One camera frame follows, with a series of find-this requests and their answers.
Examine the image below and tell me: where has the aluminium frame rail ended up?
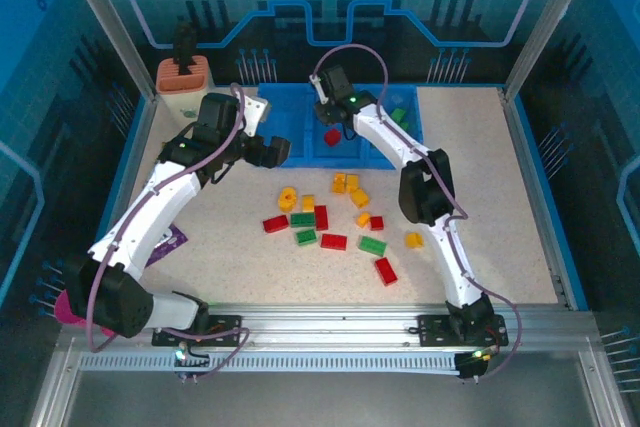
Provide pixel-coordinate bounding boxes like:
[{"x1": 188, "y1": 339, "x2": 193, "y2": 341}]
[{"x1": 59, "y1": 302, "x2": 601, "y2": 354}]

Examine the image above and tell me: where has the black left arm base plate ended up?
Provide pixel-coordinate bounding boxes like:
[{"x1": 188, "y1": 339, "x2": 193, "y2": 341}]
[{"x1": 151, "y1": 315, "x2": 243, "y2": 348}]

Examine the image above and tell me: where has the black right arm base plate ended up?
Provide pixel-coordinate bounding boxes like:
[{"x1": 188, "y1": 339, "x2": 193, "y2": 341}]
[{"x1": 417, "y1": 315, "x2": 510, "y2": 348}]

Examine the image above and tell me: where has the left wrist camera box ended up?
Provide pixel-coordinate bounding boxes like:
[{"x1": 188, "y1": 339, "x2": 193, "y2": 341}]
[{"x1": 243, "y1": 95, "x2": 272, "y2": 137}]

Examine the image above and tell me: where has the aluminium frame post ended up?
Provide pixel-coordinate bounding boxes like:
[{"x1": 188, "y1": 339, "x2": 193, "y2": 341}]
[
  {"x1": 501, "y1": 0, "x2": 605, "y2": 98},
  {"x1": 55, "y1": 0, "x2": 157, "y2": 101}
]

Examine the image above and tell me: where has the purple candy packet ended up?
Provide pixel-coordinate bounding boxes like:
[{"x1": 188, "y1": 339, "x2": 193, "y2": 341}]
[{"x1": 152, "y1": 224, "x2": 189, "y2": 266}]

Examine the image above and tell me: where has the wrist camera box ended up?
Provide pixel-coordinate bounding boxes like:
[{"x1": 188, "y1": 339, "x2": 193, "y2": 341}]
[
  {"x1": 243, "y1": 95, "x2": 272, "y2": 137},
  {"x1": 308, "y1": 72, "x2": 327, "y2": 104}
]

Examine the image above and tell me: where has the black knife handle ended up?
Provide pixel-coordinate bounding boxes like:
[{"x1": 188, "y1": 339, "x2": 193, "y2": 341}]
[{"x1": 172, "y1": 20, "x2": 199, "y2": 76}]

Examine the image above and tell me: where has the large pink foam cylinder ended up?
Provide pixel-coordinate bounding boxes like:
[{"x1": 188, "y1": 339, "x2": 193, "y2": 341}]
[{"x1": 53, "y1": 289, "x2": 89, "y2": 328}]

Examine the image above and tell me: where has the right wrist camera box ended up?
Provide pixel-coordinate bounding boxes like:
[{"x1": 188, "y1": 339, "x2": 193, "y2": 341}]
[{"x1": 308, "y1": 72, "x2": 327, "y2": 104}]

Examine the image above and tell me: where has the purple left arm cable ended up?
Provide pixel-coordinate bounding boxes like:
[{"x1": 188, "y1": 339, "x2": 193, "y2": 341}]
[{"x1": 85, "y1": 82, "x2": 251, "y2": 381}]

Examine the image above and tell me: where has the cream and orange knife block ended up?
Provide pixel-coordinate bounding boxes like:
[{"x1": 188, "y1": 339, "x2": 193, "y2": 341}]
[{"x1": 155, "y1": 55, "x2": 216, "y2": 124}]

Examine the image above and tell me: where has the slotted cable duct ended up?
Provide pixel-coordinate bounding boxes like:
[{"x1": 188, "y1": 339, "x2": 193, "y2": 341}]
[{"x1": 78, "y1": 351, "x2": 462, "y2": 374}]

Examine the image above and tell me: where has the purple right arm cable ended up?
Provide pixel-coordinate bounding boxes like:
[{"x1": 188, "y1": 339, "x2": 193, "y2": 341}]
[{"x1": 312, "y1": 43, "x2": 524, "y2": 381}]

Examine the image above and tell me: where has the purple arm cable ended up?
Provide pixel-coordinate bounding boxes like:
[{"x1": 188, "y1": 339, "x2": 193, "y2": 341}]
[
  {"x1": 85, "y1": 82, "x2": 251, "y2": 381},
  {"x1": 312, "y1": 43, "x2": 524, "y2": 381}
]

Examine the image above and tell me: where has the black controller board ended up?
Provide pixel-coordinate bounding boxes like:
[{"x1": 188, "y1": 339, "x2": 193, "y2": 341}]
[
  {"x1": 172, "y1": 340, "x2": 211, "y2": 384},
  {"x1": 455, "y1": 346, "x2": 501, "y2": 382}
]

